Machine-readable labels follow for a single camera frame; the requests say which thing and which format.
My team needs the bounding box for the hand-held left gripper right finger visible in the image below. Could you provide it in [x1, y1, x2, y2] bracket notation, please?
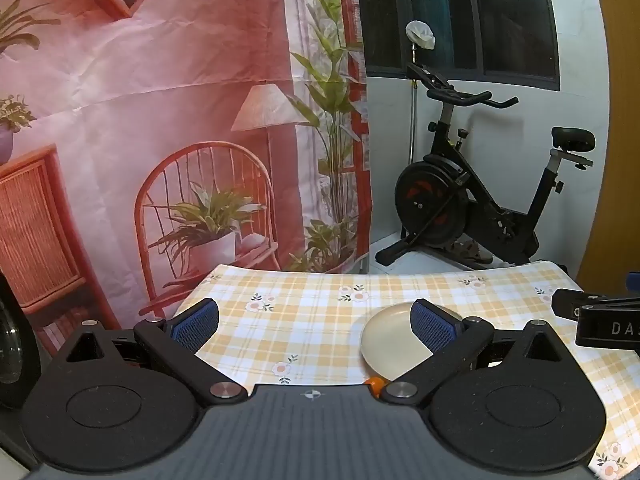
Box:
[379, 298, 575, 407]

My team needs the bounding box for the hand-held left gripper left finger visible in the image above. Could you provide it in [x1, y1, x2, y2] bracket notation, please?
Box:
[52, 298, 249, 407]

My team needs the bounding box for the beige plate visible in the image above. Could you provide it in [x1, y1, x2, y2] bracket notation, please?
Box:
[360, 304, 468, 382]

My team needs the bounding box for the brown sandal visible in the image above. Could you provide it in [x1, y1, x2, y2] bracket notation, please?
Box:
[447, 240, 494, 266]

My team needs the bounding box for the checked floral tablecloth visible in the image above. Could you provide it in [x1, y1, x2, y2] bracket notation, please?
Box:
[172, 260, 640, 480]

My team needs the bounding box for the black exercise bike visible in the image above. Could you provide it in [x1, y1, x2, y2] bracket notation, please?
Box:
[376, 62, 597, 272]

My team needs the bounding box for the wooden door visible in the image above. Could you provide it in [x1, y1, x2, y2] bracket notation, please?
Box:
[575, 0, 640, 292]

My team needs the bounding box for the dark round appliance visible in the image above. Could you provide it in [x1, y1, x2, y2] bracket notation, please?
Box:
[0, 272, 43, 411]

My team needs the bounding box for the metal pole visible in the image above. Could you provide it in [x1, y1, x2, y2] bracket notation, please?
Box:
[407, 45, 419, 162]

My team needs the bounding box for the printed pink backdrop cloth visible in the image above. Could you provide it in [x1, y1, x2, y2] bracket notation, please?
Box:
[0, 0, 374, 361]

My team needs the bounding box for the white plastic bag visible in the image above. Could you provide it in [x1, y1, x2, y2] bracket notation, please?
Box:
[405, 20, 437, 52]

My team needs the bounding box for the dark window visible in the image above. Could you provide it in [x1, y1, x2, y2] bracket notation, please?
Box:
[356, 0, 561, 92]

